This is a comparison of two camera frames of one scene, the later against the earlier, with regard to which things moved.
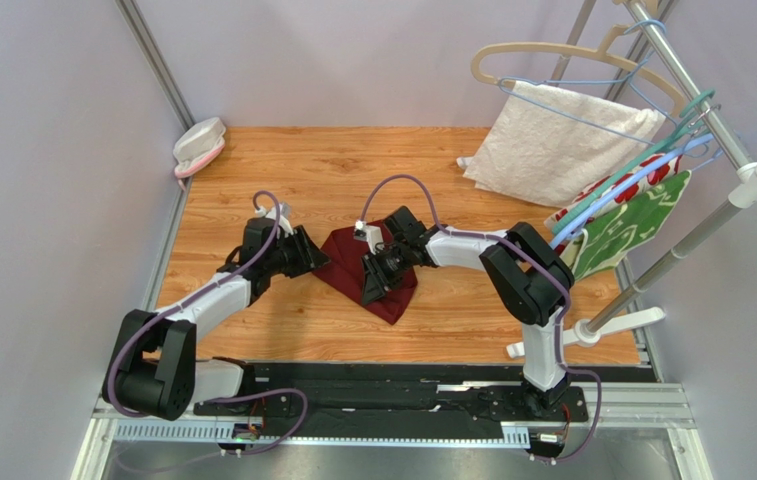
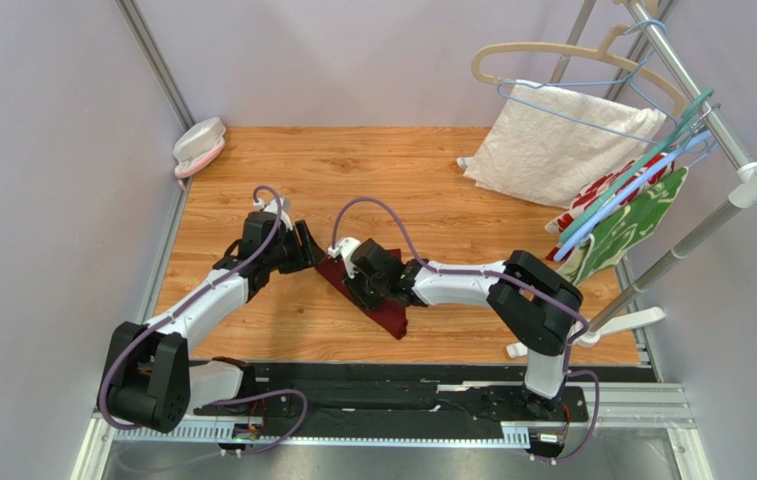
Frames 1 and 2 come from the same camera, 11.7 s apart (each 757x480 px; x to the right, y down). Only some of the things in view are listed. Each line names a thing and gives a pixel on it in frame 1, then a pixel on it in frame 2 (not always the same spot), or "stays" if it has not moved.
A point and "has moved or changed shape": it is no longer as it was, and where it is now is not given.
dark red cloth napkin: (343, 272) has moved or changed shape
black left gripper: (308, 253) stays
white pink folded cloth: (199, 144) stays
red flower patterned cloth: (592, 189) stays
